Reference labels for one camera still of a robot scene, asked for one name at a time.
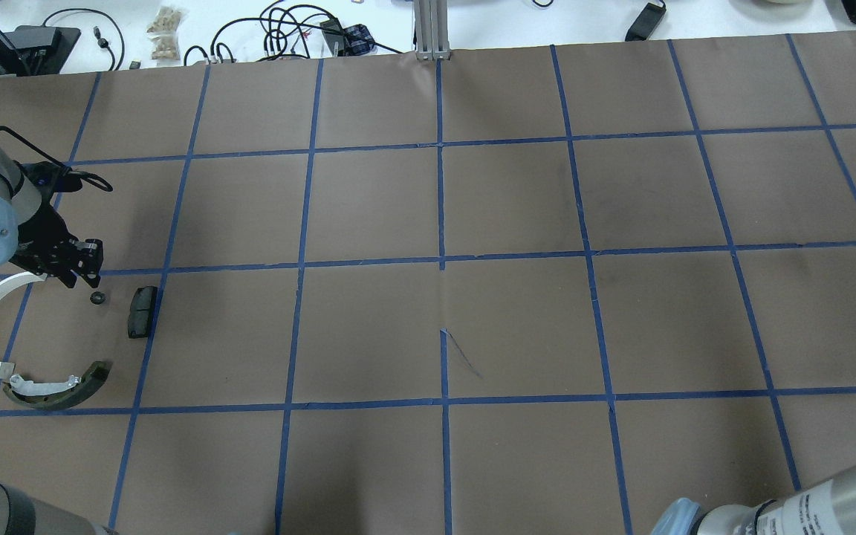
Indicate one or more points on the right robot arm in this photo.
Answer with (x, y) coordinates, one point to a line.
(828, 507)

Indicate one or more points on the black power adapter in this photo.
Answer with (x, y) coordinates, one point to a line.
(646, 22)

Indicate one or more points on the olive curved brake shoe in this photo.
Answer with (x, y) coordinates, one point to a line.
(59, 395)

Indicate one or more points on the aluminium frame post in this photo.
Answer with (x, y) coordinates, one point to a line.
(431, 30)

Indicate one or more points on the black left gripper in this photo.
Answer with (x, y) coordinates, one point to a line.
(43, 239)

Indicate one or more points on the dark grey brake pad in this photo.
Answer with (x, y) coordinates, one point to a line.
(141, 312)

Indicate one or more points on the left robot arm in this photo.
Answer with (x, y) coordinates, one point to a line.
(17, 205)

